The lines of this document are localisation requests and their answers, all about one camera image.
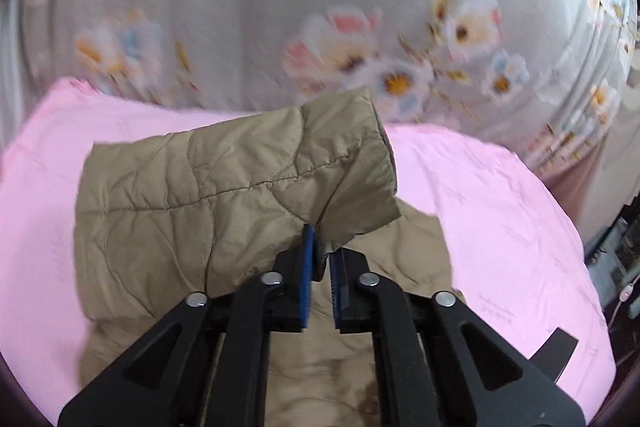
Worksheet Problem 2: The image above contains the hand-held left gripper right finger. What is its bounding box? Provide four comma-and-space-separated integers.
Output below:
328, 247, 587, 427

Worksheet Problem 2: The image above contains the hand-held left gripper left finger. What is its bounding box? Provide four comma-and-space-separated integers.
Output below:
57, 224, 318, 427

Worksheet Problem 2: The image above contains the tan puffer jacket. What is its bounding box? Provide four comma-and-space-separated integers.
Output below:
74, 88, 468, 427

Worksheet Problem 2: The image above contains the pink bed sheet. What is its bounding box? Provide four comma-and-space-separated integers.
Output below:
0, 77, 617, 427

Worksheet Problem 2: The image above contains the grey floral blanket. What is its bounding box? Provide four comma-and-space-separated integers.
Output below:
20, 0, 640, 188

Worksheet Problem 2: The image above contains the white satin curtain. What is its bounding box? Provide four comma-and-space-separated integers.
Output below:
0, 0, 32, 152

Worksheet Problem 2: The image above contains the white cable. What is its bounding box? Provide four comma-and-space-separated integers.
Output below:
606, 276, 640, 324

